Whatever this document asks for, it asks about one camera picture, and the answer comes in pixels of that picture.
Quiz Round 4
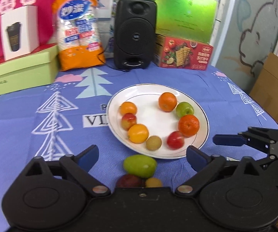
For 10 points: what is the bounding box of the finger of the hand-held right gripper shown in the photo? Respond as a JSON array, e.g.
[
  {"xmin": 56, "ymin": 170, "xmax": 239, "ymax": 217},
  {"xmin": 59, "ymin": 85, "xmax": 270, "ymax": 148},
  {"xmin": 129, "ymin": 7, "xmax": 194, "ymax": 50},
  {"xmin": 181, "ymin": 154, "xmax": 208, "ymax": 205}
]
[
  {"xmin": 256, "ymin": 155, "xmax": 278, "ymax": 168},
  {"xmin": 213, "ymin": 127, "xmax": 278, "ymax": 154}
]

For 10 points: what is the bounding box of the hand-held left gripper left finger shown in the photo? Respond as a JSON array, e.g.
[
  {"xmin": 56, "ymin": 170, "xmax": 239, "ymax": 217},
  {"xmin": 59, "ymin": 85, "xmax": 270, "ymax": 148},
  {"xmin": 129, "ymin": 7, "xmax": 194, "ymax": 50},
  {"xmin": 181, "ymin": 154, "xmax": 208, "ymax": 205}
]
[{"xmin": 20, "ymin": 144, "xmax": 111, "ymax": 197}]

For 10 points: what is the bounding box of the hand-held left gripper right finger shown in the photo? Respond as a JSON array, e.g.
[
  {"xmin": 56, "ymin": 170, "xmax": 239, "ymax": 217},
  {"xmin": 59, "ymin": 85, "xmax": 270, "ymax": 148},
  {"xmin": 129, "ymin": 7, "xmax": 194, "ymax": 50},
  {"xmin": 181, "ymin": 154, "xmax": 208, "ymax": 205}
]
[{"xmin": 175, "ymin": 145, "xmax": 265, "ymax": 196}]

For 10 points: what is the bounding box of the small red apple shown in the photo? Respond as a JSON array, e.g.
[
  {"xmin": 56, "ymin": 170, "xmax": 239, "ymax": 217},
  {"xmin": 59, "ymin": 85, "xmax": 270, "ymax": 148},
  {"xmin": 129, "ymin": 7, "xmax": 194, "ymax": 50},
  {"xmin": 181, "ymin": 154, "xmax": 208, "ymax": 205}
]
[{"xmin": 166, "ymin": 131, "xmax": 185, "ymax": 149}]

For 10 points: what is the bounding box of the orange tangerine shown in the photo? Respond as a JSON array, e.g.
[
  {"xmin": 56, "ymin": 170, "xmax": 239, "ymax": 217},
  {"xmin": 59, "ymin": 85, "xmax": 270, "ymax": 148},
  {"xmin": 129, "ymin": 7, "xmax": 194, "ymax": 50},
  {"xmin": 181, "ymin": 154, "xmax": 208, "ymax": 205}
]
[
  {"xmin": 178, "ymin": 114, "xmax": 200, "ymax": 137},
  {"xmin": 158, "ymin": 92, "xmax": 178, "ymax": 112}
]

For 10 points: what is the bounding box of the brown kiwi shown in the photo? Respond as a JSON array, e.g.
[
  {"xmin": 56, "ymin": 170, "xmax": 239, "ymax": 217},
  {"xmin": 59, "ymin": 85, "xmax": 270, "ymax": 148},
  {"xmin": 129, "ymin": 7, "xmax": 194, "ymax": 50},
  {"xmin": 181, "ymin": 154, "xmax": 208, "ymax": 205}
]
[
  {"xmin": 146, "ymin": 136, "xmax": 162, "ymax": 151},
  {"xmin": 145, "ymin": 177, "xmax": 163, "ymax": 188}
]

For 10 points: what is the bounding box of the dark purple plum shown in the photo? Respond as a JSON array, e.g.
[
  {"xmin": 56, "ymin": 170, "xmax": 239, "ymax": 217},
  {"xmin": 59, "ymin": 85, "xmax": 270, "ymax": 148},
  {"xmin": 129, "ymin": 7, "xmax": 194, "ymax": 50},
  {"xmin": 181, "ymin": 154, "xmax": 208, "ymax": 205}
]
[{"xmin": 115, "ymin": 174, "xmax": 145, "ymax": 188}]

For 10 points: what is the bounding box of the green mango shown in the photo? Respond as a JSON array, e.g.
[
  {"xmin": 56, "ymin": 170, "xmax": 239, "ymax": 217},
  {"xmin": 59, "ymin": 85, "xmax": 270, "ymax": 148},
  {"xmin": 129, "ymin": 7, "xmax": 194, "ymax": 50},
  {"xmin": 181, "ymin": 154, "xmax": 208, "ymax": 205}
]
[
  {"xmin": 123, "ymin": 155, "xmax": 157, "ymax": 179},
  {"xmin": 176, "ymin": 101, "xmax": 194, "ymax": 118}
]

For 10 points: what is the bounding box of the white plate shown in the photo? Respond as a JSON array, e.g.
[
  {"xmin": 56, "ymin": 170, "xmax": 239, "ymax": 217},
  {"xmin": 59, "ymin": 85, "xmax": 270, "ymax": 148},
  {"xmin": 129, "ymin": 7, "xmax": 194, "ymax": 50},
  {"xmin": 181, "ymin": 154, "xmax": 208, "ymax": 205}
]
[{"xmin": 106, "ymin": 83, "xmax": 210, "ymax": 159}]

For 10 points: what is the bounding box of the red yellow apple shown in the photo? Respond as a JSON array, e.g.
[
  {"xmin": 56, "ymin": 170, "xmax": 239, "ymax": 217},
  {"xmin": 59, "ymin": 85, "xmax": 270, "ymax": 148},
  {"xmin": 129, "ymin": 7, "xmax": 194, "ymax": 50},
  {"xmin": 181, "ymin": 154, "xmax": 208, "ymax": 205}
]
[{"xmin": 121, "ymin": 113, "xmax": 138, "ymax": 131}]

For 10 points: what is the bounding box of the small yellow orange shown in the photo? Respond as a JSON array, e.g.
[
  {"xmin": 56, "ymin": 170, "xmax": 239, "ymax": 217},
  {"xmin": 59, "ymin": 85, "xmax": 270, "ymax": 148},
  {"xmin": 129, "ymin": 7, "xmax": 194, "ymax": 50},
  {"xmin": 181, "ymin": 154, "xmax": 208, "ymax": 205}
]
[{"xmin": 120, "ymin": 101, "xmax": 138, "ymax": 116}]

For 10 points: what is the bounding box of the blue printed tablecloth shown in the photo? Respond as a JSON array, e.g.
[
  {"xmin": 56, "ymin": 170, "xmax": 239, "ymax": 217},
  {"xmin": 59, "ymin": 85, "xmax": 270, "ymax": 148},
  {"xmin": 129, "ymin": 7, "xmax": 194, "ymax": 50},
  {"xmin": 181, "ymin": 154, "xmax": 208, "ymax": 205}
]
[{"xmin": 0, "ymin": 64, "xmax": 278, "ymax": 199}]

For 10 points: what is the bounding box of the cardboard box on floor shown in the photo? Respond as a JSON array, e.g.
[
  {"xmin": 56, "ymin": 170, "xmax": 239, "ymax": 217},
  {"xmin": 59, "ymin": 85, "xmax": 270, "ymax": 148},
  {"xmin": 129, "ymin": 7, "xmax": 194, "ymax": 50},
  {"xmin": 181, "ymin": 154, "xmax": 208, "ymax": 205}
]
[{"xmin": 249, "ymin": 52, "xmax": 278, "ymax": 124}]

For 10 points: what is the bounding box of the red cracker box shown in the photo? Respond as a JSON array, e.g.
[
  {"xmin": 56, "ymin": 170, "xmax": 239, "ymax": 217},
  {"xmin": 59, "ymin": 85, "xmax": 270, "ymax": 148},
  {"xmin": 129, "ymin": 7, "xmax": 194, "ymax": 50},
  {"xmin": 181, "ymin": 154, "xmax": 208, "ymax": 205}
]
[{"xmin": 154, "ymin": 34, "xmax": 213, "ymax": 71}]

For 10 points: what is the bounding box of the green shoe box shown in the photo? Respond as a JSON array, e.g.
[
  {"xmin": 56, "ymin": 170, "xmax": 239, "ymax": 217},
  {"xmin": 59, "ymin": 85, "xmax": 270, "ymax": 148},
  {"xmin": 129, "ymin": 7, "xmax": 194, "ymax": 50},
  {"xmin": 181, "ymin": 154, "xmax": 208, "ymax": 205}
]
[{"xmin": 0, "ymin": 43, "xmax": 60, "ymax": 99}]

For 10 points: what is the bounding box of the orange paper cup pack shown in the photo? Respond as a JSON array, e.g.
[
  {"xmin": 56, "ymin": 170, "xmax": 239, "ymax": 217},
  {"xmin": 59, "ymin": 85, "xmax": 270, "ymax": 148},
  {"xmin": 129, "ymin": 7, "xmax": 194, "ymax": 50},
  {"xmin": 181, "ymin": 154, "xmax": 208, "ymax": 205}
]
[{"xmin": 52, "ymin": 0, "xmax": 105, "ymax": 72}]

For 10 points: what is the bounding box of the black speaker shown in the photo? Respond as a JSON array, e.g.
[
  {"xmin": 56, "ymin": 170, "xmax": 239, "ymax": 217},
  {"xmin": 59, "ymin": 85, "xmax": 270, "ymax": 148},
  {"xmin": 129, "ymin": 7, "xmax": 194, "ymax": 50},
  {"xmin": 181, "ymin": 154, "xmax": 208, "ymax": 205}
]
[{"xmin": 113, "ymin": 0, "xmax": 157, "ymax": 70}]

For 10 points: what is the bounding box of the green gift box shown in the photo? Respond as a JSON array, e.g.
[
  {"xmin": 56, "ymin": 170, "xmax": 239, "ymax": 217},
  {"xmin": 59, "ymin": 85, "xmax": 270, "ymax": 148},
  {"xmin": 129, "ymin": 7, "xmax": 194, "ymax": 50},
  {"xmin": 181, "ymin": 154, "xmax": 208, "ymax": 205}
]
[{"xmin": 149, "ymin": 0, "xmax": 218, "ymax": 45}]

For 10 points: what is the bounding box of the white cup box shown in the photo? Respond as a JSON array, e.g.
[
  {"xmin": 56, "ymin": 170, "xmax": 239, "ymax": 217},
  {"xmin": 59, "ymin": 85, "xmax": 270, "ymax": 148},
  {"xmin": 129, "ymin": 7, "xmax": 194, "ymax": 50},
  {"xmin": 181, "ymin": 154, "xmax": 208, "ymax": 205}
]
[{"xmin": 0, "ymin": 5, "xmax": 40, "ymax": 61}]

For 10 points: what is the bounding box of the pink paper bag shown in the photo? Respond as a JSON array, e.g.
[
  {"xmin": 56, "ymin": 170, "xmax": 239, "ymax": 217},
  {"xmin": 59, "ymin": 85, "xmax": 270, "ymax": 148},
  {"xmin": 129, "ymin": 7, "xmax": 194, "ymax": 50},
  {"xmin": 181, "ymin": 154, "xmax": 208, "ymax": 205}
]
[{"xmin": 0, "ymin": 0, "xmax": 57, "ymax": 58}]

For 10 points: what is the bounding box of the black speaker cable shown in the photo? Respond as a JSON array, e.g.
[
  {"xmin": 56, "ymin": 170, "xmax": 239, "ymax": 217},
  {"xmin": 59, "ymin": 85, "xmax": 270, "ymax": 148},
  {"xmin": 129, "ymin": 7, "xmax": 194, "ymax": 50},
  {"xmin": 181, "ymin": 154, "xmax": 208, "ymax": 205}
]
[{"xmin": 97, "ymin": 51, "xmax": 131, "ymax": 73}]

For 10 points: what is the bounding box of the wall picture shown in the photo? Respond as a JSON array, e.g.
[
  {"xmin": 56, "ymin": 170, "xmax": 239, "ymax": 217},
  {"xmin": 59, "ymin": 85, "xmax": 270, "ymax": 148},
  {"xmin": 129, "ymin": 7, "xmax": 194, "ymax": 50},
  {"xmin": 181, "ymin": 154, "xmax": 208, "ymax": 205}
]
[{"xmin": 97, "ymin": 0, "xmax": 117, "ymax": 21}]

